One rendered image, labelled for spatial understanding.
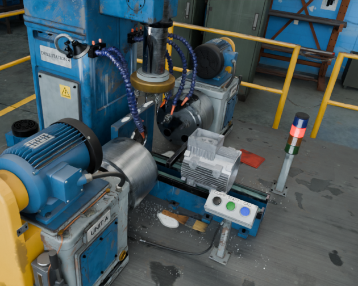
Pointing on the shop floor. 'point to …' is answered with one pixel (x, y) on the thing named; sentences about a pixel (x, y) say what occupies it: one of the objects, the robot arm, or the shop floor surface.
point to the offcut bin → (357, 72)
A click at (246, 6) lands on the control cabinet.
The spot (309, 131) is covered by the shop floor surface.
